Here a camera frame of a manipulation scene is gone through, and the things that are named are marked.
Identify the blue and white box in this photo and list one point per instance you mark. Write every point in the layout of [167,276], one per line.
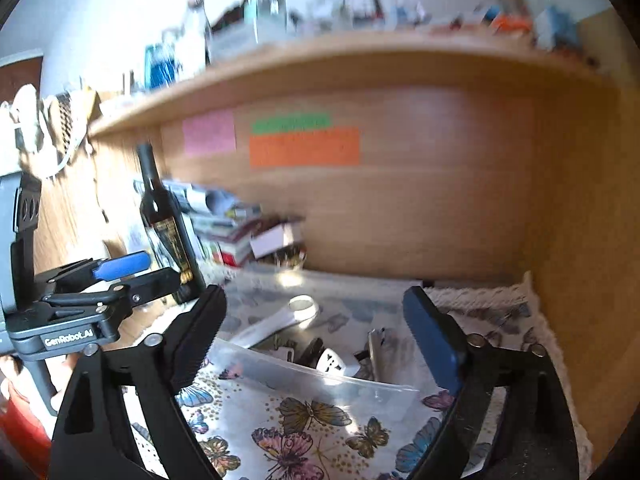
[557,29]

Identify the brown wooden panel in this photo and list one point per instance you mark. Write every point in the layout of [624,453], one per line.
[20,82]

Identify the small white box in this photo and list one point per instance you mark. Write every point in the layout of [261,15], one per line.
[272,241]

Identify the mint green bottle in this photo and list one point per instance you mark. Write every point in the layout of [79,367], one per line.
[265,10]

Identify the butterfly print lace tablecloth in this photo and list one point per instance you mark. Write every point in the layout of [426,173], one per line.
[300,435]

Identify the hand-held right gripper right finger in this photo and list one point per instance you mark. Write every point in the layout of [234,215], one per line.
[437,345]

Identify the dark wine bottle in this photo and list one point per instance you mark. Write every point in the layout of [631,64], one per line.
[167,225]

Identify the pink sticky note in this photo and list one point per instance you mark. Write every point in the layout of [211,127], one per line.
[209,132]

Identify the silver metal cylinder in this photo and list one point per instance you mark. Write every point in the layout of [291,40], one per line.
[378,355]

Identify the clear plastic tray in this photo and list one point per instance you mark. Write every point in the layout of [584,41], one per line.
[235,42]

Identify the green sticky note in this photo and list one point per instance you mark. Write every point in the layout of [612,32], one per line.
[291,123]

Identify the orange tube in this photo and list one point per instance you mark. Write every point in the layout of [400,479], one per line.
[511,24]

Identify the orange sticky note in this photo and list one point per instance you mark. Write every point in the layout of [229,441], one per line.
[305,147]

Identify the white foot file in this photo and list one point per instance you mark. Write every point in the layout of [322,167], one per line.
[280,322]

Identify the white plush item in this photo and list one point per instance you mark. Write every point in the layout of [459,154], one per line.
[25,125]

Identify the blue patterned bottle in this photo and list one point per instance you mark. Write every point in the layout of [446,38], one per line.
[167,65]

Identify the stack of books and magazines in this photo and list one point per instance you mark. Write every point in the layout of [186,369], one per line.
[220,220]

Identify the bottle with blue liquid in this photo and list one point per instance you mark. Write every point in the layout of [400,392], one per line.
[152,67]

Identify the person's left hand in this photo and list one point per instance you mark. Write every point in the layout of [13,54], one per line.
[65,380]

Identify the wooden shelf board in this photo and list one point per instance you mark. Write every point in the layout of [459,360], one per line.
[350,55]

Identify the black hair clip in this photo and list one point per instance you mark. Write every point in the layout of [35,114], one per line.
[309,352]

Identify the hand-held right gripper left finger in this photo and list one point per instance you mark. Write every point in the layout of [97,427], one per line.
[190,340]

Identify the clear plastic container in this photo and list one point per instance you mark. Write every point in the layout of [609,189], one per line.
[320,375]

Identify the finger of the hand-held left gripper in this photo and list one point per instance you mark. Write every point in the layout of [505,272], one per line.
[122,265]
[150,285]

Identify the clear glass bottle white label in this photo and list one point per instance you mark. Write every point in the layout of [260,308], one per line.
[195,40]

